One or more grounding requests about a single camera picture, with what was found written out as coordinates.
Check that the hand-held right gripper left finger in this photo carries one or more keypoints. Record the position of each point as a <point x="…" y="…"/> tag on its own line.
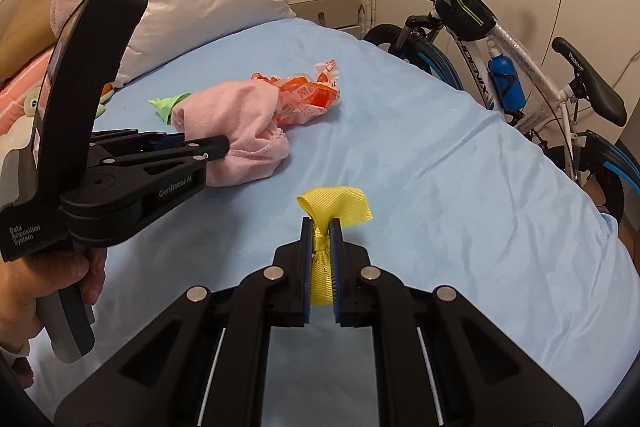
<point x="300" y="277"/>

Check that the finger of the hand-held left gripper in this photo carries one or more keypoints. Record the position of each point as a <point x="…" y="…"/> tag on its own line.
<point x="145" y="137"/>
<point x="165" y="152"/>

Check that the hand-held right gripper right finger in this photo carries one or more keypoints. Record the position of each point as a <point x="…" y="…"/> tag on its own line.
<point x="346" y="277"/>

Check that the yellow ribbon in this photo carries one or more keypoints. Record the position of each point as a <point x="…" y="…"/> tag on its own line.
<point x="340" y="207"/>

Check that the pink cloth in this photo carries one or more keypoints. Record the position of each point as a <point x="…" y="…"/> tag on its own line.
<point x="235" y="117"/>

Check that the person's left hand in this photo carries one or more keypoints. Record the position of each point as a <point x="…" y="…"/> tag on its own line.
<point x="30" y="292"/>

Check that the green plush toy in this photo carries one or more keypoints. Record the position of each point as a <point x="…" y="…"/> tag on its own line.
<point x="106" y="102"/>

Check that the green fabric piece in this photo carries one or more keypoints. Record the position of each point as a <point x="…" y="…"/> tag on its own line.
<point x="165" y="104"/>

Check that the pink striped blanket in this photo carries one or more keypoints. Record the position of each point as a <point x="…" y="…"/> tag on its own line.
<point x="20" y="92"/>

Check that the brown cardboard panel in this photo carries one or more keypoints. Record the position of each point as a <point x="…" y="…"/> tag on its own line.
<point x="25" y="22"/>

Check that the light blue bed sheet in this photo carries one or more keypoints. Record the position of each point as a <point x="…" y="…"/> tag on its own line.
<point x="425" y="207"/>

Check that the orange snack wrapper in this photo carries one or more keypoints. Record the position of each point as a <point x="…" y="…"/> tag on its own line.
<point x="310" y="99"/>

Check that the beige bedside cabinet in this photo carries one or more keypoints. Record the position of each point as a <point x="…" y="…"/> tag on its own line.
<point x="325" y="7"/>

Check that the blue bicycle bottle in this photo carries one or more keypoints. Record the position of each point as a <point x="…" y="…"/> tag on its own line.
<point x="505" y="82"/>

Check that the white mountain bicycle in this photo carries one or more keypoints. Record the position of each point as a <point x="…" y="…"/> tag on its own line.
<point x="530" y="62"/>

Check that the black bicycle frame bag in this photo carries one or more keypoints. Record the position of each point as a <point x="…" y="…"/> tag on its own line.
<point x="462" y="14"/>

